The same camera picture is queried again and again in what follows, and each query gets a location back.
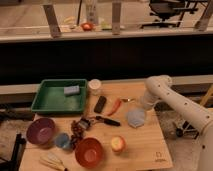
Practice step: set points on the light blue towel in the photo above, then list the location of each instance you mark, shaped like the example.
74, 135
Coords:
136, 118

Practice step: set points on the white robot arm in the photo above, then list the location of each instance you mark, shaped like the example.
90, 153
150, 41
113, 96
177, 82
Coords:
159, 88

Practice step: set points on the black rectangular remote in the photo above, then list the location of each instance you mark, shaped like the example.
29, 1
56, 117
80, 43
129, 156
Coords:
100, 104

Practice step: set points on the red chili pepper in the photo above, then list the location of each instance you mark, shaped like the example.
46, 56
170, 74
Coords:
115, 107

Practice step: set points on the metal spoon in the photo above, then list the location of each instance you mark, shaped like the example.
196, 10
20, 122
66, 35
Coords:
125, 100

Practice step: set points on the blue sponge block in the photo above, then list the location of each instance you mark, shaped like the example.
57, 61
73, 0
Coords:
72, 90

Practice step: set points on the small metal clip tool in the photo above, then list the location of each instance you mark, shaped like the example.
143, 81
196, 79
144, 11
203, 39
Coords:
84, 123

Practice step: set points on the dark red grape bunch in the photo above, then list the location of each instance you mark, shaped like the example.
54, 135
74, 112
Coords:
77, 134

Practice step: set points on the green plastic tray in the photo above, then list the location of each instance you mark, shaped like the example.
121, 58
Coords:
50, 97

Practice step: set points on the red yellow apple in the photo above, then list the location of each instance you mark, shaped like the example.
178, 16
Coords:
118, 144

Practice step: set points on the red fruit on shelf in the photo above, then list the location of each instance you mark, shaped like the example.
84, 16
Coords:
87, 26

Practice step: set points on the red orange bowl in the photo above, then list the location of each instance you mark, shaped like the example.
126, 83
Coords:
89, 153

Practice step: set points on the small blue cup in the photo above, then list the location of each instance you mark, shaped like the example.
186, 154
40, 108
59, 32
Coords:
62, 141

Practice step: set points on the purple bowl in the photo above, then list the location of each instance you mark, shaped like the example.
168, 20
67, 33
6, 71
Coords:
40, 131

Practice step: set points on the black stand base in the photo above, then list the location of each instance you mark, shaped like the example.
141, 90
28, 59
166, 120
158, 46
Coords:
186, 128

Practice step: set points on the black office chair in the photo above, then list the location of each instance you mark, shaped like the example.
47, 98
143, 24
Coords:
165, 9

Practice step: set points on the black handled knife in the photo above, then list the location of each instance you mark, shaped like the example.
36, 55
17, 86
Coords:
107, 121

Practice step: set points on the black chair frame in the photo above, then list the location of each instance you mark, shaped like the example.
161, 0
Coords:
14, 162

